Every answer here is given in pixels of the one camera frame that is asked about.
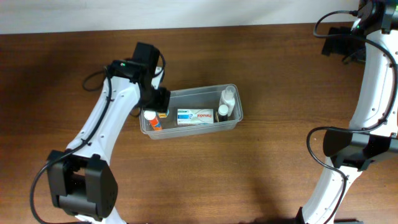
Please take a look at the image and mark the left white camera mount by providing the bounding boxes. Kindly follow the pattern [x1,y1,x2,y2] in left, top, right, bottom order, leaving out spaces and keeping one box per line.
[151,67,164,89]

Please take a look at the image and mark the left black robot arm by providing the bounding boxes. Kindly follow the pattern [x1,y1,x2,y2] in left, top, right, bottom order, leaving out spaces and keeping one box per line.
[43,42,170,223]

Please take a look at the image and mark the dark bottle white cap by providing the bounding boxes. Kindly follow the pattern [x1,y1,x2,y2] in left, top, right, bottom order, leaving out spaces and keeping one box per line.
[215,105,229,123]

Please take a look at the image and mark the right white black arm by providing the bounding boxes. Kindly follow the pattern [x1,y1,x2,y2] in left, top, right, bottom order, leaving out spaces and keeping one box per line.
[294,0,397,223]

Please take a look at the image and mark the white blue medicine box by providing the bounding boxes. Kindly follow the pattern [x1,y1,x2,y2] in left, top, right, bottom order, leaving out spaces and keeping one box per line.
[177,109,214,125]

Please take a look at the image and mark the left black cable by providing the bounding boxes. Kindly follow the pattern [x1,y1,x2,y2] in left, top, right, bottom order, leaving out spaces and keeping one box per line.
[29,51,167,224]

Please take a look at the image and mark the right black cable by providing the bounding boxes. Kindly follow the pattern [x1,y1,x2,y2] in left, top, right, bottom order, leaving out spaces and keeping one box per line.
[306,10,398,224]

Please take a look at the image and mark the black cable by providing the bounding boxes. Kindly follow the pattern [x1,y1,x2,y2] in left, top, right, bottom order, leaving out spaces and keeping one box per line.
[306,10,398,224]
[29,51,167,224]

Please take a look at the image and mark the clear plastic container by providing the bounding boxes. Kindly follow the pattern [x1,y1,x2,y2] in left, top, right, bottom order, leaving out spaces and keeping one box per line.
[139,84,243,139]

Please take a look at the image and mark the gold lid balm jar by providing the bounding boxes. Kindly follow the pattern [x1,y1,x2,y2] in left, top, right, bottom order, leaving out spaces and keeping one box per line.
[157,110,169,118]

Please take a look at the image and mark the white spray bottle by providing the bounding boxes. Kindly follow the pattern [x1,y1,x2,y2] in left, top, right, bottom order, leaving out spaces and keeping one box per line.
[219,85,236,116]

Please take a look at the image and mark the orange bottle white cap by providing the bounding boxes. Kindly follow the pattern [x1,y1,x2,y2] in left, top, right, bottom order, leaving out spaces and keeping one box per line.
[144,110,162,131]

